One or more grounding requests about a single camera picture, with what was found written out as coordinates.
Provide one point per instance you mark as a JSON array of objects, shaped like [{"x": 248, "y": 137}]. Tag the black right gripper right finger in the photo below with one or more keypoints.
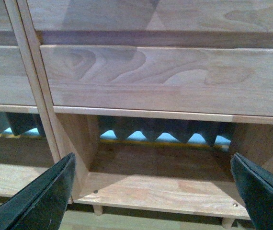
[{"x": 255, "y": 187}]

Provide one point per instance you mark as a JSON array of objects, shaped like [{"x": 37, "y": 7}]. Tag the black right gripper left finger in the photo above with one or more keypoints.
[{"x": 42, "y": 203}]

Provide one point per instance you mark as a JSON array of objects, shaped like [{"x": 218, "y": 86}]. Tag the left wooden shelf unit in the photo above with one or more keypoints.
[{"x": 24, "y": 157}]

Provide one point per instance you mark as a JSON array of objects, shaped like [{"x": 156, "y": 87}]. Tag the wooden shelf unit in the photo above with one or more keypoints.
[
  {"x": 24, "y": 157},
  {"x": 191, "y": 178}
]

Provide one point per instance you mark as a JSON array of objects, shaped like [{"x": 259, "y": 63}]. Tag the right wooden shelf unit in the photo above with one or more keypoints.
[{"x": 191, "y": 178}]

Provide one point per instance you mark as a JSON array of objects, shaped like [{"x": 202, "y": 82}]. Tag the dark acoustic foam panel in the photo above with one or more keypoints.
[{"x": 133, "y": 128}]

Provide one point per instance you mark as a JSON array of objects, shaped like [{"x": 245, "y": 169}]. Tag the lower wooden drawer right unit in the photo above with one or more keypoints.
[{"x": 235, "y": 81}]

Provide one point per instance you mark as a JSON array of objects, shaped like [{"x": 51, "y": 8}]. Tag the lower wooden drawer left unit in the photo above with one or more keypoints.
[{"x": 15, "y": 88}]

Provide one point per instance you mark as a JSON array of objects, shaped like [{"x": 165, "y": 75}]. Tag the upper wooden drawer right unit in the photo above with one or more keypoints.
[{"x": 153, "y": 15}]

